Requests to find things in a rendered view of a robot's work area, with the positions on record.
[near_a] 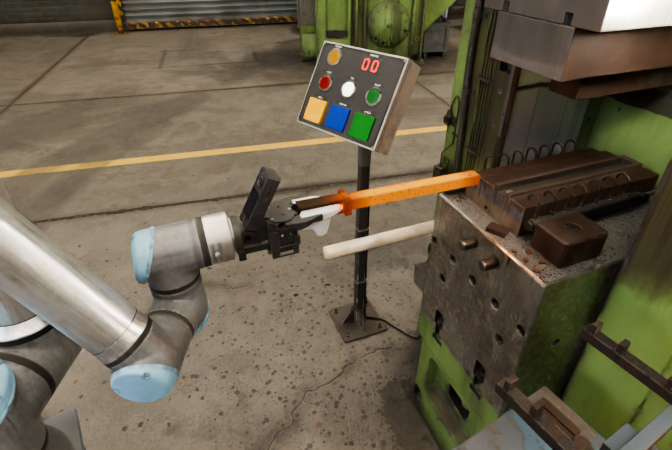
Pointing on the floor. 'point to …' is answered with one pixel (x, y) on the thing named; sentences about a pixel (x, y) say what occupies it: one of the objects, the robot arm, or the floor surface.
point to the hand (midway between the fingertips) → (334, 202)
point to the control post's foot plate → (344, 318)
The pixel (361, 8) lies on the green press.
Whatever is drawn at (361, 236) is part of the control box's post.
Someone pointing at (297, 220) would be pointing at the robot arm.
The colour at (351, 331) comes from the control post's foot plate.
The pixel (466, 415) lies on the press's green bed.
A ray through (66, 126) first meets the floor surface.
